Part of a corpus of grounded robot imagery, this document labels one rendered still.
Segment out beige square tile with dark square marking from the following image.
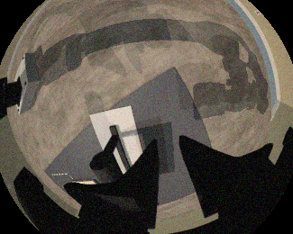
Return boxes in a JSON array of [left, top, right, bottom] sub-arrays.
[[71, 179, 98, 185]]

